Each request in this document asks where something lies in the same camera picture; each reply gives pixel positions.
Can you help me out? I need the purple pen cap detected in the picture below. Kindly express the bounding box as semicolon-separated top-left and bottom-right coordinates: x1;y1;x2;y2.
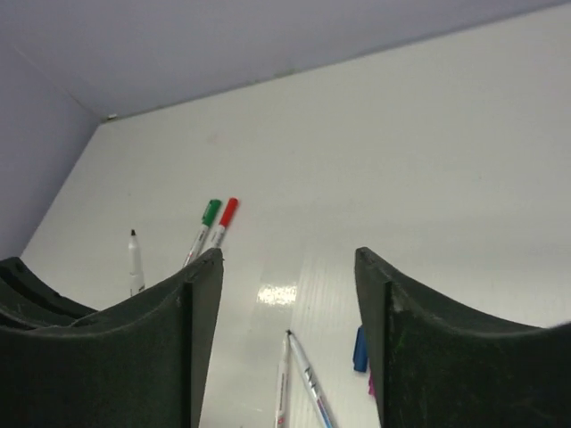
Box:
368;372;376;397

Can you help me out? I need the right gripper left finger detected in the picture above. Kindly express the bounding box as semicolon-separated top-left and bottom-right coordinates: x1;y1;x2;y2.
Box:
1;250;223;427

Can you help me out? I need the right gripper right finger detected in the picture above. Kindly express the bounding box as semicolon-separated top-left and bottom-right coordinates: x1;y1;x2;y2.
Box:
354;247;570;427

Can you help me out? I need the blue marker pen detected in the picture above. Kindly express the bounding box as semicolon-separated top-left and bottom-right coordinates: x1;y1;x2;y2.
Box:
286;330;336;428

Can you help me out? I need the blue pen cap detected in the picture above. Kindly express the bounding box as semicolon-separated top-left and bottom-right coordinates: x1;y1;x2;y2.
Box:
352;325;368;373

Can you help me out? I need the green pen cap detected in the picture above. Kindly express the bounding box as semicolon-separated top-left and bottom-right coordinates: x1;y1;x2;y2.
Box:
202;199;222;227

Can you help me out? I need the red pen cap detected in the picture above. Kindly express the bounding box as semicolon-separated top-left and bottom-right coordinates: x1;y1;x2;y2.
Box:
219;197;239;228

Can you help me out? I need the red marker pen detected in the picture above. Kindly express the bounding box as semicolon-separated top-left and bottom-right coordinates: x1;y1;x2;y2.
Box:
210;197;239;248

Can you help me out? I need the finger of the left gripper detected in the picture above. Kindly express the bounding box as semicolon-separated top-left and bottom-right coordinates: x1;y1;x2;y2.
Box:
1;257;96;329

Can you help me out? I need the yellow marker pen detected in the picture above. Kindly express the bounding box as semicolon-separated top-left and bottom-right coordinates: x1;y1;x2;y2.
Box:
273;331;291;428

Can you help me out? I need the purple marker pen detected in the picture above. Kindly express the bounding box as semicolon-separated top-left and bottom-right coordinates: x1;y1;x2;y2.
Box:
128;229;145;296

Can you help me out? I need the green marker pen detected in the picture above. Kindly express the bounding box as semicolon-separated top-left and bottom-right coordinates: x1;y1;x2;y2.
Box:
183;220;211;267

